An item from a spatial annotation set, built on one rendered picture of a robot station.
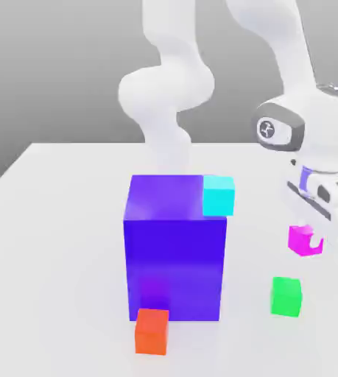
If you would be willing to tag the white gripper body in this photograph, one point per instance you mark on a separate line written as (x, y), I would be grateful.
(310, 210)

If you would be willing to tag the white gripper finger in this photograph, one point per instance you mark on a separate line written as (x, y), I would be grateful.
(316, 239)

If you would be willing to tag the small magenta cube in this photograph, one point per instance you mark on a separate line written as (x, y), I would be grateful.
(299, 241)

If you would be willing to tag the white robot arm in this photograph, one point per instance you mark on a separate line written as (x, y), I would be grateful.
(168, 88)

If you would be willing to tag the small green cube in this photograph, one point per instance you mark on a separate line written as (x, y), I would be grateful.
(286, 297)

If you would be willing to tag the small cyan cube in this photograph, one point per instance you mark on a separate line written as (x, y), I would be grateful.
(218, 196)

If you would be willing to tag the small orange cube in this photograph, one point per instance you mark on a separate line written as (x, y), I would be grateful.
(151, 332)

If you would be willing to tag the large blue box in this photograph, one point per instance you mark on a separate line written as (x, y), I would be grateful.
(174, 259)

